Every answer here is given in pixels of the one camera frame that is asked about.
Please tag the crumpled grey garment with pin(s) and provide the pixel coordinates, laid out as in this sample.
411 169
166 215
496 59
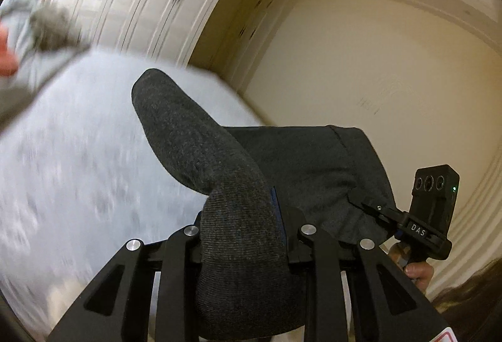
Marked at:
53 29

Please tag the black camera box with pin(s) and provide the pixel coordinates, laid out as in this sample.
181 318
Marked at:
434 196

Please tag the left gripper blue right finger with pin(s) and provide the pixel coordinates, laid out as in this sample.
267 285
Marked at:
340 292

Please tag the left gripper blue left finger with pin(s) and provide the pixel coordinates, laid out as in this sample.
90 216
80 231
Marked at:
137 281

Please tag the coral pink blanket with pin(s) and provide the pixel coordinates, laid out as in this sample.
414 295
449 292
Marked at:
9 63

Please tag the cream hallway cabinet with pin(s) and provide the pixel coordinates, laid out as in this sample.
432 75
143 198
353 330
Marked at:
236 37

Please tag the dark grey sweatpants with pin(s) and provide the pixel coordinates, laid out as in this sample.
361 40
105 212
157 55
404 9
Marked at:
245 289

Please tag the white floral bed mattress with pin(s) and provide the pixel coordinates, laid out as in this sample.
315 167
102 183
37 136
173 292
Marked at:
78 178

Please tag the person right hand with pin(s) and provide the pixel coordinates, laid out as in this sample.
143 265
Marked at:
421 273

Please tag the grey duvet blanket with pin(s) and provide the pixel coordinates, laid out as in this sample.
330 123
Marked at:
27 52

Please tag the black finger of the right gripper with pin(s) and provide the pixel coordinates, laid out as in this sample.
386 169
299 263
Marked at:
386 217

